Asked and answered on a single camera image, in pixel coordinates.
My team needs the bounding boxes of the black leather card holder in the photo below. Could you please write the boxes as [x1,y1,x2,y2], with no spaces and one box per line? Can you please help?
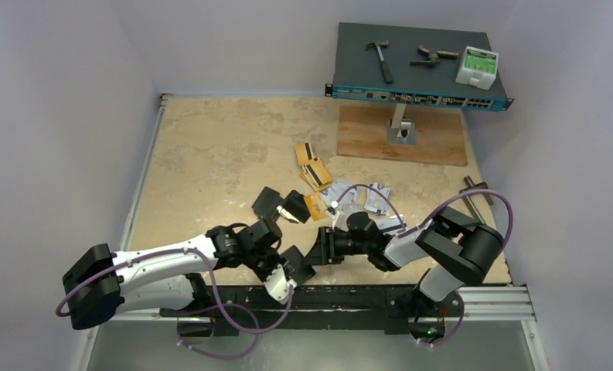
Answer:
[280,246,316,287]

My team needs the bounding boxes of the black card stack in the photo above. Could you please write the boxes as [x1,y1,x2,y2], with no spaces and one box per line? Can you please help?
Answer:
[252,187,311,223]

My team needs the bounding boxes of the yellow card stack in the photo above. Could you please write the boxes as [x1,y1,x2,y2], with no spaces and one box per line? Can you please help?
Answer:
[295,143,332,192]

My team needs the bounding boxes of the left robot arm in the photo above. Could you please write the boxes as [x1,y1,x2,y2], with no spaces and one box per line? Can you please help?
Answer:
[56,219,298,330]

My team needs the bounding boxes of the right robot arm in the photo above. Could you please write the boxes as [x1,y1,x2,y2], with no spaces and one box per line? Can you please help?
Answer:
[303,206,506,315]

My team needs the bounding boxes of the spread white blue cards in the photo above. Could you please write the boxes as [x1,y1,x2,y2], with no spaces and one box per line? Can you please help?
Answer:
[319,180,361,213]

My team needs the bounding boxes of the grey card on table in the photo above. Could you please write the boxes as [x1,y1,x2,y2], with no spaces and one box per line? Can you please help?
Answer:
[376,214,407,235]

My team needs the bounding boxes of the wooden board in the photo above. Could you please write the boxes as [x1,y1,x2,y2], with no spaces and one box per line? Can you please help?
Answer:
[337,105,468,167]

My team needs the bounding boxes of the small hammer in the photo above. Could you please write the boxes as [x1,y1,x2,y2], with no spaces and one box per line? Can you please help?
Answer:
[365,40,394,84]

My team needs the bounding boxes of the metal clamp tool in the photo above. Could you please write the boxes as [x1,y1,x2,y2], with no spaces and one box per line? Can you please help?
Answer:
[409,45,459,67]

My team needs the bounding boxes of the white green box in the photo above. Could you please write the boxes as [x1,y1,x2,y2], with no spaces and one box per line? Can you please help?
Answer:
[455,46,499,90]

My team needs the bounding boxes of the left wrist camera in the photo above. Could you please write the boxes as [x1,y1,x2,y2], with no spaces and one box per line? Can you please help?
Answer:
[263,264,297,305]

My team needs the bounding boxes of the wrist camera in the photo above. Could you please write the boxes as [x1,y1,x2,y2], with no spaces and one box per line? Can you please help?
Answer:
[263,264,297,305]
[326,200,344,228]

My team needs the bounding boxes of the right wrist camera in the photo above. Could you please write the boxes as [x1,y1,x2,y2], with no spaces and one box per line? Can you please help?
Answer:
[326,200,344,228]

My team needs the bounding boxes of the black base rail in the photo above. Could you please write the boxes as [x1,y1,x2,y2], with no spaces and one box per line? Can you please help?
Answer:
[159,284,464,339]

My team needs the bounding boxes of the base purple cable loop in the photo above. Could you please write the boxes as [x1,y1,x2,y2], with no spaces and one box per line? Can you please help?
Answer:
[175,303,261,360]

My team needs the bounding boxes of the metal stand bracket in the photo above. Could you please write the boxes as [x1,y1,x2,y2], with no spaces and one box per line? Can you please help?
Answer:
[387,104,417,145]

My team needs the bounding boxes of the metal crank handle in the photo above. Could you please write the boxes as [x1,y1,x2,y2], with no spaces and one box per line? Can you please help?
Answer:
[459,175,494,224]

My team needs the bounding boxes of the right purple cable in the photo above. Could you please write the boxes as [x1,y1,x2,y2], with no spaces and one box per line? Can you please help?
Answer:
[334,183,515,257]

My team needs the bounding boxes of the blue network switch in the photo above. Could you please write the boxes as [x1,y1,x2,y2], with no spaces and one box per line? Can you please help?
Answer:
[325,22,513,112]

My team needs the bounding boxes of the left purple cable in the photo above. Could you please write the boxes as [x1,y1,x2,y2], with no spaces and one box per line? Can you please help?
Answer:
[55,247,296,336]

